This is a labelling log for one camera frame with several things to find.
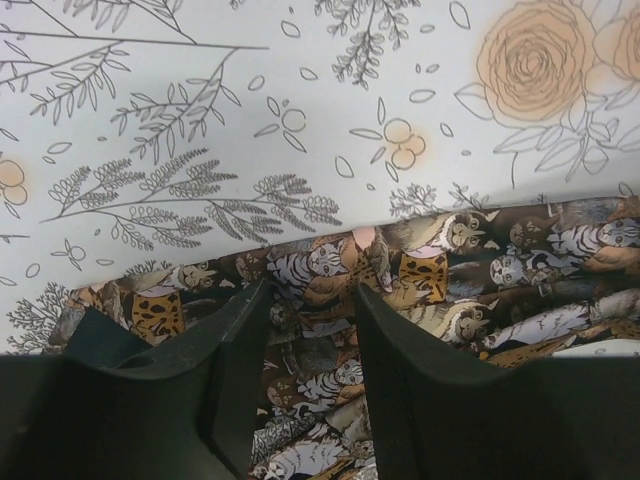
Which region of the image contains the brown cat print tie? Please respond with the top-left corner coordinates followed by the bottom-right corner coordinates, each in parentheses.
top-left (48, 196), bottom-right (639, 479)

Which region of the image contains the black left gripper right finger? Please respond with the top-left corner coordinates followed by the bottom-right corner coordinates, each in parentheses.
top-left (354, 285), bottom-right (639, 479)

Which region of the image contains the floral print table mat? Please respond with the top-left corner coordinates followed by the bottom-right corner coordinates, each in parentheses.
top-left (1, 1), bottom-right (639, 354)

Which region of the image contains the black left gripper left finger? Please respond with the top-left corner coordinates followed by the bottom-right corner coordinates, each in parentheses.
top-left (1, 281), bottom-right (270, 479)

